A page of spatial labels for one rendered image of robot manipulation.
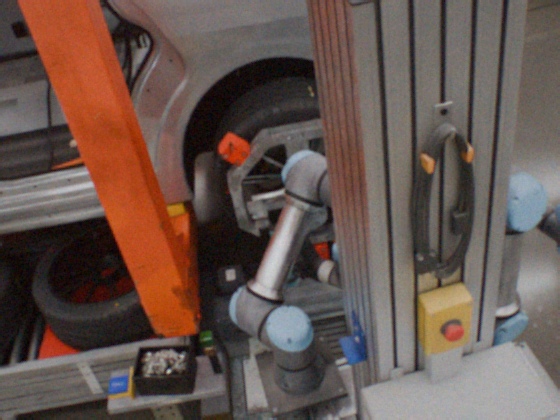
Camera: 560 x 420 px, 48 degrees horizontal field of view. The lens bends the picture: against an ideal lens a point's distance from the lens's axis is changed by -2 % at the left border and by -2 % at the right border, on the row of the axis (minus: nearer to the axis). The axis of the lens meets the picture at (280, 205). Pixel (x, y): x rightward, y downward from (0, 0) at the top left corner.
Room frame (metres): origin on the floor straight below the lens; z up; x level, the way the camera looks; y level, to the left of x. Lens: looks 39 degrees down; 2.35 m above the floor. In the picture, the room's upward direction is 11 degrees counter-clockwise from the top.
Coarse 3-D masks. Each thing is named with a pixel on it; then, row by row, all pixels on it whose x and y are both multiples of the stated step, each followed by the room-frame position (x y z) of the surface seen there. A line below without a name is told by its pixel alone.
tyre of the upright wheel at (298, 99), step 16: (272, 80) 2.19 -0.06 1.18; (288, 80) 2.17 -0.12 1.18; (304, 80) 2.17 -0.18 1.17; (256, 96) 2.12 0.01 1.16; (272, 96) 2.08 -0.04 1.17; (288, 96) 2.05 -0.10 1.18; (304, 96) 2.04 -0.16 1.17; (240, 112) 2.09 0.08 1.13; (256, 112) 2.02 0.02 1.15; (272, 112) 1.98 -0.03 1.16; (288, 112) 1.98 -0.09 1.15; (304, 112) 1.98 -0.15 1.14; (320, 112) 1.98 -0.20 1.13; (224, 128) 2.11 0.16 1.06; (240, 128) 1.99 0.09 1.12; (256, 128) 1.98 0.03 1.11; (224, 160) 1.98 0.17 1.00; (224, 176) 1.98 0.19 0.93; (224, 192) 1.98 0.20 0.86
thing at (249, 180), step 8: (312, 144) 2.00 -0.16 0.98; (272, 160) 2.00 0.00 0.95; (280, 168) 2.02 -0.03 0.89; (248, 176) 2.00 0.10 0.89; (256, 176) 2.00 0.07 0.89; (264, 176) 2.00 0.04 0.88; (272, 176) 2.00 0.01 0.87; (280, 176) 2.00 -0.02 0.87; (248, 184) 2.15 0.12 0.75; (256, 184) 2.20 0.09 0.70; (280, 184) 2.01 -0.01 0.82; (248, 192) 2.08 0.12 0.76; (256, 192) 2.14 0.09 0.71; (264, 192) 2.17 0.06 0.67; (248, 200) 2.02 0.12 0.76; (280, 208) 2.09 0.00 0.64; (328, 208) 2.03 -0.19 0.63; (272, 216) 2.02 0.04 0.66; (328, 216) 1.98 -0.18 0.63; (272, 224) 1.98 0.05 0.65
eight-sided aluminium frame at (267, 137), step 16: (272, 128) 1.95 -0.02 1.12; (288, 128) 1.94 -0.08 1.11; (304, 128) 1.91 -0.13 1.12; (320, 128) 1.89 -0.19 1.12; (256, 144) 1.91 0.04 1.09; (272, 144) 1.89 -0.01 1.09; (256, 160) 1.89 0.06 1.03; (240, 176) 1.90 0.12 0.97; (240, 192) 1.89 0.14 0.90; (240, 208) 1.91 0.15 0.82; (240, 224) 1.89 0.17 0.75; (320, 240) 1.89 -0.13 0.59
